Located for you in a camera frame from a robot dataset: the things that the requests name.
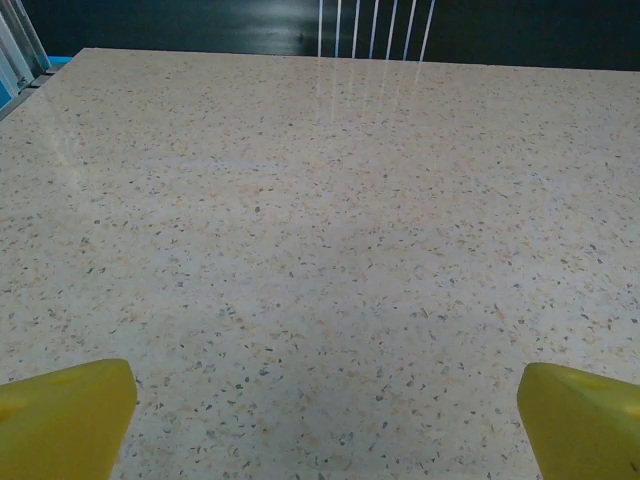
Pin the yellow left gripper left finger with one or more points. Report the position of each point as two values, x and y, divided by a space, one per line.
60 425

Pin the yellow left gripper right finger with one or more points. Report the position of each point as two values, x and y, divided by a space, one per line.
585 430

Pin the aluminium side rail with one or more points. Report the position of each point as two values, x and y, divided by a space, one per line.
30 92

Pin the aluminium frame post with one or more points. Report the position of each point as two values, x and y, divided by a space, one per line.
20 45

